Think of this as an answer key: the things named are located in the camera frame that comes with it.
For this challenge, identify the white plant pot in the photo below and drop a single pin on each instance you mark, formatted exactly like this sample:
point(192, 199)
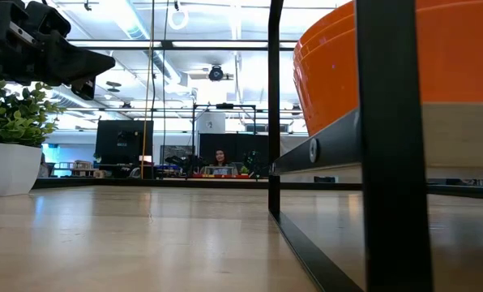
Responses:
point(6, 168)

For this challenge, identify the person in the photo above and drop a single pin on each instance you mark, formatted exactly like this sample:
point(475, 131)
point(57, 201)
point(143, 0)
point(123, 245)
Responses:
point(220, 160)

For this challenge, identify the green artificial plant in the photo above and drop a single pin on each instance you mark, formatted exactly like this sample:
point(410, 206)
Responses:
point(10, 117)

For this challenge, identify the black metal rack frame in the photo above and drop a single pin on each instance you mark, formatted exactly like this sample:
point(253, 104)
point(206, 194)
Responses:
point(391, 162)

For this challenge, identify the silver rack bolt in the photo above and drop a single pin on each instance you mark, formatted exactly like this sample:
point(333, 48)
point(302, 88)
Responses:
point(314, 151)

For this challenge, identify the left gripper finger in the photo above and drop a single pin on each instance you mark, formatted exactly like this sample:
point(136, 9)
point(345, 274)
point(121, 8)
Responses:
point(85, 89)
point(75, 63)

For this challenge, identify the black background rig frame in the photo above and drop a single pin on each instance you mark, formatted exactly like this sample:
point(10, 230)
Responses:
point(193, 138)

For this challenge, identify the round black ceiling camera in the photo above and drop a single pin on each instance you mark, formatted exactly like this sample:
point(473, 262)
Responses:
point(216, 73)

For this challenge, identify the black background robot arm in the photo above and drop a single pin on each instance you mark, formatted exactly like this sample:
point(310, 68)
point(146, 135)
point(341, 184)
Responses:
point(182, 162)

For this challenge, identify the black table edge rail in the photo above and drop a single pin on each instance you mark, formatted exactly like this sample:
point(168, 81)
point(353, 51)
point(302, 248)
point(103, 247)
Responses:
point(144, 183)

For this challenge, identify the black overhead frame beam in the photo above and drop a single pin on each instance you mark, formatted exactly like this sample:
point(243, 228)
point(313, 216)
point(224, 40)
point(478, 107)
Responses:
point(185, 47)

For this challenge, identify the wooden rack shelf board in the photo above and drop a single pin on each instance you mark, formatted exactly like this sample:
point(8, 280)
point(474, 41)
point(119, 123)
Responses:
point(462, 138)

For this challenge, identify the orange plastic mini bowl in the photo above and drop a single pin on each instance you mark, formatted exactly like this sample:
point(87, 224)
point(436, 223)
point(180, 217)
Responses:
point(460, 52)

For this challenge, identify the black ceiling disc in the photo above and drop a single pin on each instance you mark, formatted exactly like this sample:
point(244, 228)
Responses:
point(113, 85)

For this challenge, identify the black computer monitor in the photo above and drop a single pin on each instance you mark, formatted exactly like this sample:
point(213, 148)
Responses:
point(120, 140)

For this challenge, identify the white background box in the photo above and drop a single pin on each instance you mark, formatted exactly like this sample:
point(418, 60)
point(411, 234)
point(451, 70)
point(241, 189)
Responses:
point(211, 121)

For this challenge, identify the background storage shelf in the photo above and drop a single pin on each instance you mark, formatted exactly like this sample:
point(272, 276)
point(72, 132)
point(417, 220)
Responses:
point(75, 168)

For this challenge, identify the black background panel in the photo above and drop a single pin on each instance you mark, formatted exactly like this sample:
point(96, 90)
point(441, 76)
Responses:
point(241, 142)

